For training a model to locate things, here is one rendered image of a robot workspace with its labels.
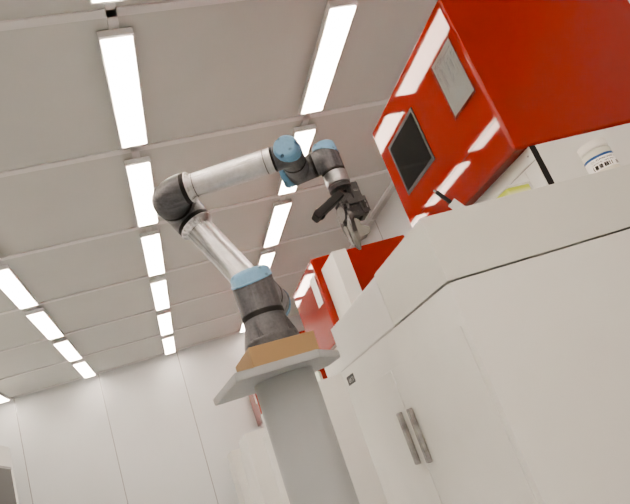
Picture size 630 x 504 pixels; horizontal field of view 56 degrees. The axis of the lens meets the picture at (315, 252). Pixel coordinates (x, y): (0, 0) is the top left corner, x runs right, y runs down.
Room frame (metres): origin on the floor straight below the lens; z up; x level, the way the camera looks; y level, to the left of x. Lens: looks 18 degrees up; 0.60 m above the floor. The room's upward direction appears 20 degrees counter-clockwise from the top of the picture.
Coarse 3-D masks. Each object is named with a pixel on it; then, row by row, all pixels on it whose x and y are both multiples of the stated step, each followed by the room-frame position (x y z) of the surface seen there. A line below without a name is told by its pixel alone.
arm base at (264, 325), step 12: (252, 312) 1.50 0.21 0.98; (264, 312) 1.50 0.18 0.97; (276, 312) 1.51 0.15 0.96; (252, 324) 1.50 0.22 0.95; (264, 324) 1.49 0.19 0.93; (276, 324) 1.49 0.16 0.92; (288, 324) 1.53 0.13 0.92; (252, 336) 1.49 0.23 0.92; (264, 336) 1.48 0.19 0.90; (276, 336) 1.48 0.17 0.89; (288, 336) 1.49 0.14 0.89
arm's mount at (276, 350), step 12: (300, 336) 1.50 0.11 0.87; (312, 336) 1.51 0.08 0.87; (252, 348) 1.44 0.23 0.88; (264, 348) 1.45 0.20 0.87; (276, 348) 1.47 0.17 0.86; (288, 348) 1.48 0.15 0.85; (300, 348) 1.49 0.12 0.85; (312, 348) 1.50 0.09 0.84; (240, 360) 1.53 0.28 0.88; (252, 360) 1.44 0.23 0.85; (264, 360) 1.45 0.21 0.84; (276, 360) 1.46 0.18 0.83
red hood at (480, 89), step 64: (448, 0) 1.70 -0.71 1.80; (512, 0) 1.77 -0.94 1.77; (576, 0) 1.84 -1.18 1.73; (448, 64) 1.78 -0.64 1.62; (512, 64) 1.73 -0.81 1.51; (576, 64) 1.80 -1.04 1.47; (384, 128) 2.33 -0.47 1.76; (448, 128) 1.93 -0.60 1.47; (512, 128) 1.69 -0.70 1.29; (576, 128) 1.76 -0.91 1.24; (448, 192) 2.09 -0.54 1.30
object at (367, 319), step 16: (368, 288) 1.58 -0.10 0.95; (352, 304) 1.75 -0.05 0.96; (368, 304) 1.63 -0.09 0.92; (384, 304) 1.52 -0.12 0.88; (352, 320) 1.79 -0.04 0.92; (368, 320) 1.67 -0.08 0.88; (384, 320) 1.56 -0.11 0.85; (336, 336) 2.00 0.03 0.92; (352, 336) 1.85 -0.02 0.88; (368, 336) 1.71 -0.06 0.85; (352, 352) 1.90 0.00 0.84
